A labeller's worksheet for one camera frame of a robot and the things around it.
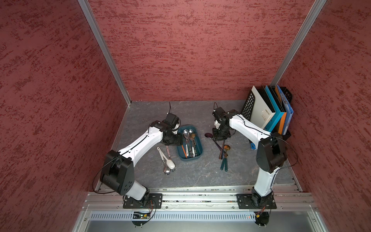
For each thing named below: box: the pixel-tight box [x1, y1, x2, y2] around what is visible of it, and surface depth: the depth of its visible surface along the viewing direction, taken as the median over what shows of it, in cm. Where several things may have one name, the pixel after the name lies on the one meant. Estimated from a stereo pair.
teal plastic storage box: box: [176, 124, 203, 161], surface depth 94 cm
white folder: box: [250, 85, 276, 130], surface depth 83 cm
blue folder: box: [276, 84, 295, 136], surface depth 82 cm
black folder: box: [256, 85, 287, 113], surface depth 83 cm
